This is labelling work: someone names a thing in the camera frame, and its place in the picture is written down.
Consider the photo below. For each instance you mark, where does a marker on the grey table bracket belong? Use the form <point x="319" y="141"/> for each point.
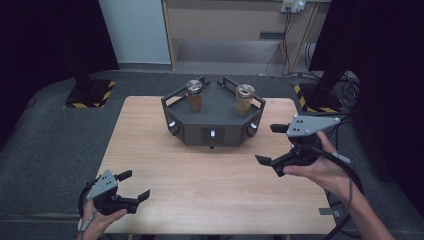
<point x="328" y="211"/>

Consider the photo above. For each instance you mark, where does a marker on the white power strip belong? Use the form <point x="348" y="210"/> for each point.
<point x="293" y="6"/>

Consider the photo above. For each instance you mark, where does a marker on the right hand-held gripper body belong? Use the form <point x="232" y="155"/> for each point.
<point x="308" y="125"/>

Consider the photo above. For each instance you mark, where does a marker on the black corner rack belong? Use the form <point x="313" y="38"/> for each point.
<point x="213" y="115"/>

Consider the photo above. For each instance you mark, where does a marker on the brown spice jar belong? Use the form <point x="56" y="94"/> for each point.
<point x="194" y="98"/>

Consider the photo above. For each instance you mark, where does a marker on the white panel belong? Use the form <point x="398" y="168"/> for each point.
<point x="136" y="30"/>

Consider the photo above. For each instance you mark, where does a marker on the black curtain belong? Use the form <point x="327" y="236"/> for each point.
<point x="383" y="83"/>
<point x="43" y="40"/>

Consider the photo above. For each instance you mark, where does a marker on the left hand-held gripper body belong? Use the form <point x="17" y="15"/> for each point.
<point x="103" y="186"/>

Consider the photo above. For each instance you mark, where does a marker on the person's left hand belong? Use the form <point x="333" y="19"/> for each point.
<point x="96" y="225"/>

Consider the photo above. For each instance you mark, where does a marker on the black stand with striped base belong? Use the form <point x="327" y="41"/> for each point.
<point x="320" y="96"/>
<point x="88" y="91"/>

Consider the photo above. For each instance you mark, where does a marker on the person's right hand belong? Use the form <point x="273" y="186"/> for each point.
<point x="328" y="173"/>

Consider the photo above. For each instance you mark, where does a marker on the yellow spice jar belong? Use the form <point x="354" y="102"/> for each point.
<point x="244" y="101"/>

